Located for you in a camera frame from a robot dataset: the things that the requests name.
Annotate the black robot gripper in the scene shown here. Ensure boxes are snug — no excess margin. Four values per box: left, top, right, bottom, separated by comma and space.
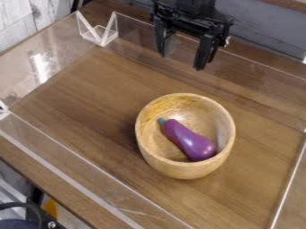
152, 0, 232, 71

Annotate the purple toy eggplant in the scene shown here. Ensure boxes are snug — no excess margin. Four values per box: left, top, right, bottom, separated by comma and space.
157, 118, 216, 162

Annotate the brown wooden bowl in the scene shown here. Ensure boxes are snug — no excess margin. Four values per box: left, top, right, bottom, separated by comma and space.
134, 93, 236, 180

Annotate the black clamp with screw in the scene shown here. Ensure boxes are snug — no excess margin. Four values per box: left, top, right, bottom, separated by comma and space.
26, 188, 66, 229

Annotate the clear acrylic tray wall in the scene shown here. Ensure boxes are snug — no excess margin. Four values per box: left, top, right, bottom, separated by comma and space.
0, 11, 306, 229

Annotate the black cable under table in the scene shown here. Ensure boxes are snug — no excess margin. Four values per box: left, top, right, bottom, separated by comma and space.
0, 201, 45, 229

